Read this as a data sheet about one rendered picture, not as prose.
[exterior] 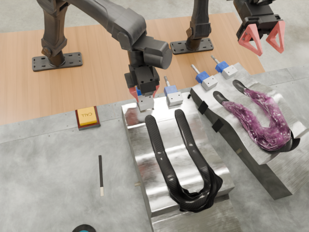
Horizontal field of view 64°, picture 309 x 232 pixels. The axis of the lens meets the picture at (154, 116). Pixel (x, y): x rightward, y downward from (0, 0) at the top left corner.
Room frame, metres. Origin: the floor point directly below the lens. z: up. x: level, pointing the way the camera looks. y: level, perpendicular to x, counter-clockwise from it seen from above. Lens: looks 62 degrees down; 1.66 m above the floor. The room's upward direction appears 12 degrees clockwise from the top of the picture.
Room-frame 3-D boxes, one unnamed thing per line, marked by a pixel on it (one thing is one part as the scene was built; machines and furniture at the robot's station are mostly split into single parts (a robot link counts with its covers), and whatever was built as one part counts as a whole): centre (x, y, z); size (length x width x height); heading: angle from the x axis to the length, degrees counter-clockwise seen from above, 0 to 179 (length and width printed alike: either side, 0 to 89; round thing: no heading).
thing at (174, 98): (0.53, -0.04, 0.89); 0.13 x 0.05 x 0.05; 27
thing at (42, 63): (0.61, 0.45, 0.84); 0.20 x 0.07 x 0.08; 114
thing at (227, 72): (0.72, -0.23, 0.86); 0.13 x 0.05 x 0.05; 44
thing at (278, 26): (0.54, -0.26, 1.20); 0.09 x 0.07 x 0.07; 24
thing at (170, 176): (0.27, -0.11, 0.92); 0.35 x 0.16 x 0.09; 27
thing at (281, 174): (0.49, -0.39, 0.86); 0.50 x 0.26 x 0.11; 44
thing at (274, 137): (0.49, -0.38, 0.90); 0.26 x 0.18 x 0.08; 44
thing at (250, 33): (0.53, -0.23, 1.20); 0.09 x 0.07 x 0.07; 24
